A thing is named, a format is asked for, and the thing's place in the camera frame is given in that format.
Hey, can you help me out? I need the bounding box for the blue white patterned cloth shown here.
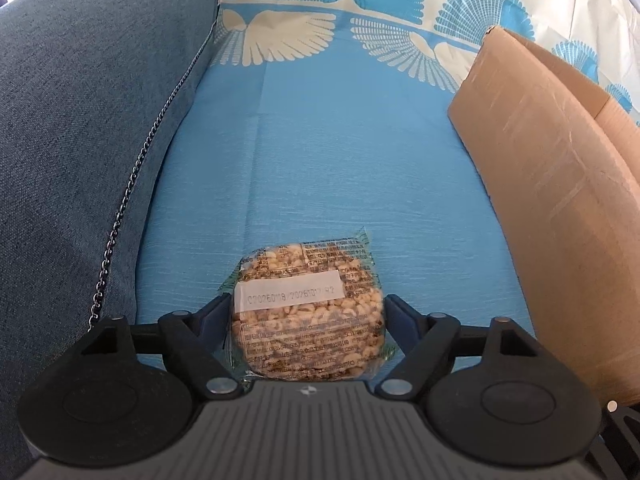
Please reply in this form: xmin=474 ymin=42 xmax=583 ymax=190
xmin=136 ymin=0 xmax=639 ymax=339

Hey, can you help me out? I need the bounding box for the blue fabric sofa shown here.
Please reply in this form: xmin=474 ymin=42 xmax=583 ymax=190
xmin=1 ymin=0 xmax=218 ymax=479

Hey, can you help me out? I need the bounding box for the round nut cake packet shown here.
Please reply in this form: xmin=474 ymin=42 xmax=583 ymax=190
xmin=220 ymin=231 xmax=398 ymax=382

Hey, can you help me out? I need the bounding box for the brown cardboard box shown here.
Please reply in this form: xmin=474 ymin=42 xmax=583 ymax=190
xmin=448 ymin=26 xmax=639 ymax=405

